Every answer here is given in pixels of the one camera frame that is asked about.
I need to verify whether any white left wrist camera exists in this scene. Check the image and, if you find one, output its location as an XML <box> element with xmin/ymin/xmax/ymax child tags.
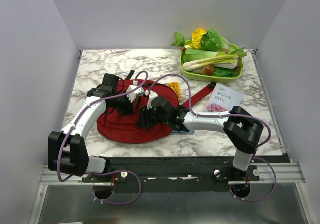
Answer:
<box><xmin>126</xmin><ymin>80</ymin><xmax>145</xmax><ymax>103</ymax></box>

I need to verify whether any green plastic tray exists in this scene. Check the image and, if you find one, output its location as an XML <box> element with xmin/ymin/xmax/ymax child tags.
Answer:
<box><xmin>180</xmin><ymin>40</ymin><xmax>247</xmax><ymax>83</ymax></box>

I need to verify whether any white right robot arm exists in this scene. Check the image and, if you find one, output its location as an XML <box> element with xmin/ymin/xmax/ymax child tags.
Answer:
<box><xmin>136</xmin><ymin>97</ymin><xmax>264</xmax><ymax>180</ymax></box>

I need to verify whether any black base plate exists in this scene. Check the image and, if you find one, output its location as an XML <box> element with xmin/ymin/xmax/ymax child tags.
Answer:
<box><xmin>51</xmin><ymin>155</ymin><xmax>292</xmax><ymax>194</ymax></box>

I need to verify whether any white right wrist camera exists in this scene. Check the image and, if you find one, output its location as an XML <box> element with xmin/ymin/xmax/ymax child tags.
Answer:
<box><xmin>145</xmin><ymin>90</ymin><xmax>158</xmax><ymax>110</ymax></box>

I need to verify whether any brown mushroom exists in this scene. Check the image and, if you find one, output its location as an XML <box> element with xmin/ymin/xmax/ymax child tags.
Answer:
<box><xmin>201</xmin><ymin>65</ymin><xmax>215</xmax><ymax>76</ymax></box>

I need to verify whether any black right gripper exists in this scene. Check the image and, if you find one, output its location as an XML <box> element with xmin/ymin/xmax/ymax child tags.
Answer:
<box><xmin>135</xmin><ymin>104</ymin><xmax>170</xmax><ymax>130</ymax></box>

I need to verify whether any blue paperback book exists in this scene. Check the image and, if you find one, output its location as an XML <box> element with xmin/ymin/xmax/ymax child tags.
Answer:
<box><xmin>171</xmin><ymin>130</ymin><xmax>195</xmax><ymax>134</ymax></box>

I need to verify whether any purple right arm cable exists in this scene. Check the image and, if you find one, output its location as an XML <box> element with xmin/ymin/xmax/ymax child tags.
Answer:
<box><xmin>144</xmin><ymin>73</ymin><xmax>278</xmax><ymax>203</ymax></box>

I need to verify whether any green lettuce head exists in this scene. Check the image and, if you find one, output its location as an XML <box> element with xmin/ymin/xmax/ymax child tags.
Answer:
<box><xmin>200</xmin><ymin>29</ymin><xmax>230</xmax><ymax>53</ymax></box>

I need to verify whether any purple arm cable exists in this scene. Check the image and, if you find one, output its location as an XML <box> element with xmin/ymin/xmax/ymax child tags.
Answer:
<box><xmin>144</xmin><ymin>73</ymin><xmax>278</xmax><ymax>203</ymax></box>
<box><xmin>56</xmin><ymin>70</ymin><xmax>149</xmax><ymax>205</ymax></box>

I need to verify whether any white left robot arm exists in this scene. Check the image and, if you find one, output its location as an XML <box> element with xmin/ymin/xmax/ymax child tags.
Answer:
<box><xmin>47</xmin><ymin>74</ymin><xmax>127</xmax><ymax>182</ymax></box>

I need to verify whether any aluminium rail frame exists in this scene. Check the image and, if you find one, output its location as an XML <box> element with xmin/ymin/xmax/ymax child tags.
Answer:
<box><xmin>30</xmin><ymin>155</ymin><xmax>318</xmax><ymax>224</ymax></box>

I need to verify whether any orange treehouse storybook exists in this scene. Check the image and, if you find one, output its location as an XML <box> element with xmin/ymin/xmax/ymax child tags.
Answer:
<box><xmin>165</xmin><ymin>82</ymin><xmax>182</xmax><ymax>100</ymax></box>

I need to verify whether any green leaf sprig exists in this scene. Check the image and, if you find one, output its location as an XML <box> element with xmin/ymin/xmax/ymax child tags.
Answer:
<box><xmin>171</xmin><ymin>32</ymin><xmax>185</xmax><ymax>48</ymax></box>

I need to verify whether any flower cover Designer Fate book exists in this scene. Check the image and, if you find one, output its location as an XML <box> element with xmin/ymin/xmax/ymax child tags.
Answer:
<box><xmin>205</xmin><ymin>84</ymin><xmax>244</xmax><ymax>112</ymax></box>

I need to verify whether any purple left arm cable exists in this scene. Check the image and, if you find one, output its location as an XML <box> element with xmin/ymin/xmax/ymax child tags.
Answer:
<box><xmin>56</xmin><ymin>70</ymin><xmax>149</xmax><ymax>205</ymax></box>

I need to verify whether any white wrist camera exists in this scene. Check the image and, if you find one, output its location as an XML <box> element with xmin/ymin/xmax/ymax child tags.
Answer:
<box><xmin>126</xmin><ymin>80</ymin><xmax>145</xmax><ymax>103</ymax></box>
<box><xmin>145</xmin><ymin>90</ymin><xmax>158</xmax><ymax>110</ymax></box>

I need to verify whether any yellow artificial flower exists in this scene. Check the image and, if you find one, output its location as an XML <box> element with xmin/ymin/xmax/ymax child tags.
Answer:
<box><xmin>187</xmin><ymin>28</ymin><xmax>206</xmax><ymax>49</ymax></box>

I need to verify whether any red student backpack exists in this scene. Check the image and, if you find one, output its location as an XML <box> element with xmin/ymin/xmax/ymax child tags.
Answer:
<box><xmin>97</xmin><ymin>80</ymin><xmax>216</xmax><ymax>144</ymax></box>

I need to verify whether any green white leek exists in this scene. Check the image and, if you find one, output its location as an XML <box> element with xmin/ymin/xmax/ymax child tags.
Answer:
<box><xmin>182</xmin><ymin>54</ymin><xmax>238</xmax><ymax>71</ymax></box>

